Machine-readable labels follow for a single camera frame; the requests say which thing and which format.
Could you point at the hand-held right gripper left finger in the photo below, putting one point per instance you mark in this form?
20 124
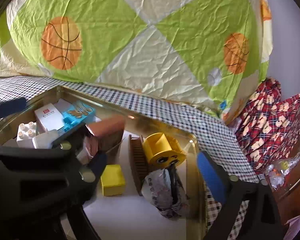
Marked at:
100 165

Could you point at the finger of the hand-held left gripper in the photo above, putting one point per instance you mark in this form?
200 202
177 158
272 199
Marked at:
40 170
7 107

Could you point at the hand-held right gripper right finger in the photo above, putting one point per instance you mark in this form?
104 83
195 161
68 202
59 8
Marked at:
212 177

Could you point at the yellow building block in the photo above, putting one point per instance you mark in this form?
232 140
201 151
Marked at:
112 180

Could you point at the white pink small packet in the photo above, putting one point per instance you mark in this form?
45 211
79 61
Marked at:
86 150

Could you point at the brown framed box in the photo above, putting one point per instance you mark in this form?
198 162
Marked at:
107 135

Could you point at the gold tin box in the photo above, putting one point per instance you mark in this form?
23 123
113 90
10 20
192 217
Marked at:
190 155

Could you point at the white building block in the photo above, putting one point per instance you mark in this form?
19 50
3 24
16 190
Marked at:
27 135

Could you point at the brown wooden comb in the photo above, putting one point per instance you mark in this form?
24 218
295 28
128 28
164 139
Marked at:
138 160

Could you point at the white cardboard box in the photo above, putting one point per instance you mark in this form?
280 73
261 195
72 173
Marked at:
50 117

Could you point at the blue toy tray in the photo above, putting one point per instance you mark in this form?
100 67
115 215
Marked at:
77 116

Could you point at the yellow cylinder face toy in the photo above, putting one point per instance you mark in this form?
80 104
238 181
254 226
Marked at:
162 147

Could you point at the white paper lining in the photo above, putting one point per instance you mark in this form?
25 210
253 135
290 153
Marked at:
120 215

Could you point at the clear plastic bag of toys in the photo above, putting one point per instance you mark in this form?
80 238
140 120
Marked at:
283 167

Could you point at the red plaid bear-print cloth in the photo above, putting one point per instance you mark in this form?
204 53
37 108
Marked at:
277 130
262 100

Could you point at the checkered tablecloth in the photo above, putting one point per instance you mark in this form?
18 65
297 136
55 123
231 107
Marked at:
165 110

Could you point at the pink plastic bag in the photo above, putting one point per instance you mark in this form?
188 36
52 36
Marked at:
295 227

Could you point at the basketball print bed sheet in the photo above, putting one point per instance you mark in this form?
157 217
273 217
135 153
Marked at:
130 42

